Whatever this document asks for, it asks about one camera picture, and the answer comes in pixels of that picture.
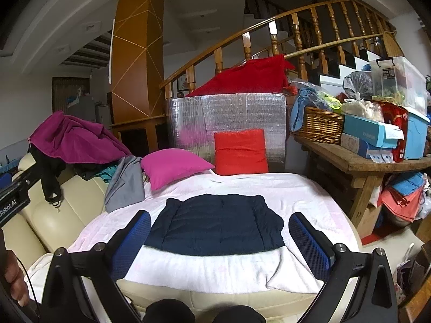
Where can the teal garment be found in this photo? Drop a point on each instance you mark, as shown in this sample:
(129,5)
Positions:
(107,174)

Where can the magenta pillow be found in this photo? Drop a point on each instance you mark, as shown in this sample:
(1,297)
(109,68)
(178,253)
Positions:
(175,166)

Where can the navy quilted jacket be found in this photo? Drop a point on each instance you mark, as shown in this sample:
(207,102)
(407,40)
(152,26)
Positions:
(215,222)

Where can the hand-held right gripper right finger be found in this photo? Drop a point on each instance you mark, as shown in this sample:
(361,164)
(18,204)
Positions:
(309,242)

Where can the red packaging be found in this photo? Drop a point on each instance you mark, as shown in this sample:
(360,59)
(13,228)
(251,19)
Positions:
(395,121)

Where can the white plastic bag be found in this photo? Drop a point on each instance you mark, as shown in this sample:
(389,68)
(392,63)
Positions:
(404,276)

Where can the pile of folded cloths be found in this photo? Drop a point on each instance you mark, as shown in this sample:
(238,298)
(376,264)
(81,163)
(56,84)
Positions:
(400,198)

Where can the red blanket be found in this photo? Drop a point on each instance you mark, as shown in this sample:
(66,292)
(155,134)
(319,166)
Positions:
(249,77)

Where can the red pillow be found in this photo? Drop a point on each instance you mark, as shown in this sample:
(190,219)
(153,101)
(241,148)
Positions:
(240,151)

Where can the dark garment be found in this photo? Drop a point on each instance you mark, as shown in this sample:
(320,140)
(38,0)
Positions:
(91,171)

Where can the purple fleece garment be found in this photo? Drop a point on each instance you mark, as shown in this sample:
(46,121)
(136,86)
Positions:
(77,138)

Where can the white cardboard box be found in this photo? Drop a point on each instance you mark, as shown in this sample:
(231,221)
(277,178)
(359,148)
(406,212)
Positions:
(353,144)

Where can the grey refrigerator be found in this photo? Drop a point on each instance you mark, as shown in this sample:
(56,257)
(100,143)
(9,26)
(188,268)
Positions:
(101,114)

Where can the grey garment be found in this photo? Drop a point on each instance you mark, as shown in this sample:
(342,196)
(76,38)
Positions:
(126,185)

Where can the wooden pillar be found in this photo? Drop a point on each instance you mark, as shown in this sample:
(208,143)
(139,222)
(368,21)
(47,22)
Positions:
(134,57)

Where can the light blue cardboard box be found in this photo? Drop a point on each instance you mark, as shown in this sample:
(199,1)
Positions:
(367,129)

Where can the wooden stair railing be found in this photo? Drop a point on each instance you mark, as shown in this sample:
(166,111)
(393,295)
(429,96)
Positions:
(247,45)

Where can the white cloth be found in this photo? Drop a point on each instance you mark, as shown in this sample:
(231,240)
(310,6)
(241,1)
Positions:
(37,265)

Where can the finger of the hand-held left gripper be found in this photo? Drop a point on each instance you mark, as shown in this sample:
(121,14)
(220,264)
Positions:
(28,175)

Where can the blue cloth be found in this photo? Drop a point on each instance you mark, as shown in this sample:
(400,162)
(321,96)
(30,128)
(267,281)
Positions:
(298,107)

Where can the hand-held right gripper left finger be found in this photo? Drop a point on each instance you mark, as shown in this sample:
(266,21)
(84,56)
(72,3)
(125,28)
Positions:
(133,239)

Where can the dark wooden door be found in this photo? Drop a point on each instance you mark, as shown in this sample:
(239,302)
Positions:
(64,87)

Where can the wooden side table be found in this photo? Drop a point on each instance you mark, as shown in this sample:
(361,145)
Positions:
(357,163)

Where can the blue plastic bin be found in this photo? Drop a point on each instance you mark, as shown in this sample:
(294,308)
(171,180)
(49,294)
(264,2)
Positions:
(417,138)

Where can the person's left hand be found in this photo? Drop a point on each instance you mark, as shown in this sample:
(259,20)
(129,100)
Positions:
(13,276)

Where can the silver foil insulation board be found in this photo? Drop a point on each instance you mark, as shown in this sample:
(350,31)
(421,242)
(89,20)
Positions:
(235,111)

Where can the white blanket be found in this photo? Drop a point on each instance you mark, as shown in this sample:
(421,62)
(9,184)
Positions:
(202,269)

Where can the yellow-green item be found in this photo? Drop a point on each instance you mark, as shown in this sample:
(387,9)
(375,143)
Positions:
(331,100)

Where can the wicker basket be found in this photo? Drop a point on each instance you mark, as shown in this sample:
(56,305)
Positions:
(323,124)

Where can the grey plastic bag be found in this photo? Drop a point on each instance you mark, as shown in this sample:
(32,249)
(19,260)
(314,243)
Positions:
(358,84)

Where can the cream bag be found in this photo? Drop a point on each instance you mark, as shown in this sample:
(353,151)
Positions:
(360,109)

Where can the cream leather sofa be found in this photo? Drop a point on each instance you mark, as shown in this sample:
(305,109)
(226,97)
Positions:
(60,218)

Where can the clear plastic storage box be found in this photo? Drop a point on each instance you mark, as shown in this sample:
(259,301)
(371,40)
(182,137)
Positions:
(400,80)

